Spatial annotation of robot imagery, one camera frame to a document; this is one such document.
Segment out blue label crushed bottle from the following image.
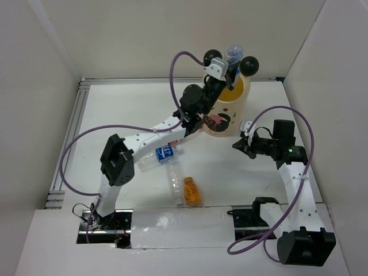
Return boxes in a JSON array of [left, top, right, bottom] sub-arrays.
[[224, 45, 244, 78]]

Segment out red label plastic bottle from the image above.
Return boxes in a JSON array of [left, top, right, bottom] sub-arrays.
[[168, 139, 185, 145]]

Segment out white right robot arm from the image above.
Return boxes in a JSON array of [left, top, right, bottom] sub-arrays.
[[233, 120, 336, 267]]

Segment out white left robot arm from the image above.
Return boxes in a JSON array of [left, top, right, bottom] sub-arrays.
[[91, 74, 237, 229]]

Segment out cream bin with black ears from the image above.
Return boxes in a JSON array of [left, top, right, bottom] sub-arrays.
[[203, 56, 259, 137]]

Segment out orange juice bottle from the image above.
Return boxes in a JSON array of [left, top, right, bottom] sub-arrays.
[[183, 177, 202, 208]]

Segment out clear unlabelled plastic bottle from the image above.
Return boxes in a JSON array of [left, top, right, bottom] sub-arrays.
[[166, 161, 184, 206]]

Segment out blue label clear bottle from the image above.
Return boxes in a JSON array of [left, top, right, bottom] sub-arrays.
[[138, 144, 183, 172]]

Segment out white taped cover sheet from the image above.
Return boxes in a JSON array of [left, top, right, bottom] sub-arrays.
[[131, 206, 235, 249]]

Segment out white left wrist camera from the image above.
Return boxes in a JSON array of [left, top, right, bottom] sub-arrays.
[[204, 57, 228, 81]]

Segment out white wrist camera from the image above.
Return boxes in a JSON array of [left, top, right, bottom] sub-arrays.
[[204, 57, 228, 81], [239, 120, 255, 137]]

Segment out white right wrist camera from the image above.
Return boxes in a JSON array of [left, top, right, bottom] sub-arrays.
[[239, 120, 255, 137]]

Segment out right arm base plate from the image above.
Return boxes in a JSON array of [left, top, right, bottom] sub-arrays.
[[227, 206, 270, 241]]

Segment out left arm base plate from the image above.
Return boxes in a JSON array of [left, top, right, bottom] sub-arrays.
[[76, 209, 133, 249]]

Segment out aluminium frame rail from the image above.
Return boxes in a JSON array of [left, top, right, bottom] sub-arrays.
[[44, 78, 290, 209]]

